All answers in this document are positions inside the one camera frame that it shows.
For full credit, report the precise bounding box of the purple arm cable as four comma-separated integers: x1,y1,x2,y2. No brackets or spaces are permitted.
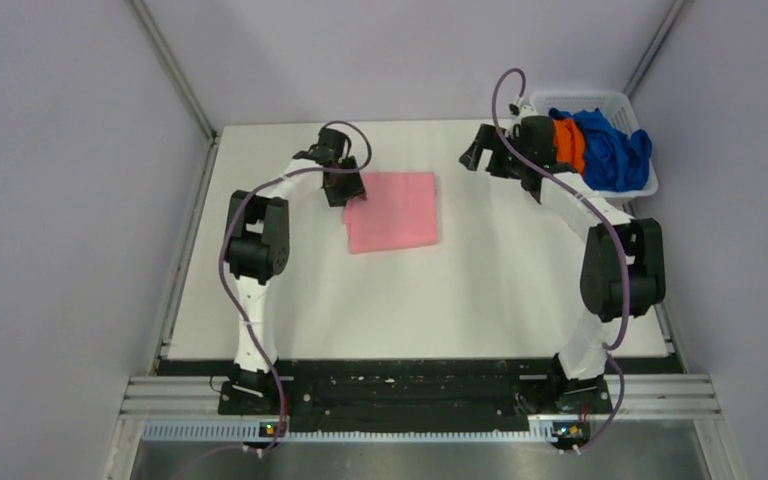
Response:
491,67,632,458
217,119,373,458

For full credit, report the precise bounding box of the aluminium frame rail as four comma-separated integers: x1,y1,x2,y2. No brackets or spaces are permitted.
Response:
617,374,722,421

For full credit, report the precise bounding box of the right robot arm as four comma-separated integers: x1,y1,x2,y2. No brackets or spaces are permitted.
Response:
459,116,666,412

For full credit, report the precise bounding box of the pink t shirt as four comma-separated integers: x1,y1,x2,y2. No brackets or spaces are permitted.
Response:
342,172,439,255

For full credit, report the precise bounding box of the aluminium corner post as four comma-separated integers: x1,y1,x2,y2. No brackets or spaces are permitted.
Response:
623,0,692,99
126,0,218,144

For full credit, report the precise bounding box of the left aluminium corner post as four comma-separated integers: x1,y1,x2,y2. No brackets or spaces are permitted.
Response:
126,0,218,144

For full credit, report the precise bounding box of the white plastic laundry basket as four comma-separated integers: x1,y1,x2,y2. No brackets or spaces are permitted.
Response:
529,90,659,203

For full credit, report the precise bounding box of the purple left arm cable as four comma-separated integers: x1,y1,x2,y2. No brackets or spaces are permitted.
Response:
217,119,373,458

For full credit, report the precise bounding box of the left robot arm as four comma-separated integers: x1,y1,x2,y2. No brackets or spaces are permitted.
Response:
218,120,368,414

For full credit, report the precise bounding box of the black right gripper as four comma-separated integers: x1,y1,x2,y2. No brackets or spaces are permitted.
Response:
459,124,530,181

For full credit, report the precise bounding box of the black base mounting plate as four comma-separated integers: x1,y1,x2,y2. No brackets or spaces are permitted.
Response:
155,357,683,436

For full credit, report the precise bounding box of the right aluminium corner post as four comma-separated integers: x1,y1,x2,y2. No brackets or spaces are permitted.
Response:
623,0,692,99

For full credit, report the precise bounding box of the white slotted cable duct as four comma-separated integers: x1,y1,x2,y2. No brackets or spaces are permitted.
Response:
141,419,584,444

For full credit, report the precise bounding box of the blue t shirt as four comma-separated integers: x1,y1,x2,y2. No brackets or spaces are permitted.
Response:
548,108,653,192

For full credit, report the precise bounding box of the orange t shirt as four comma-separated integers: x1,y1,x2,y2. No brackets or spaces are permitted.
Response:
552,118,586,175

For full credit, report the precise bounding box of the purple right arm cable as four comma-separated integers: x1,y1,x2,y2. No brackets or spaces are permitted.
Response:
491,67,632,458

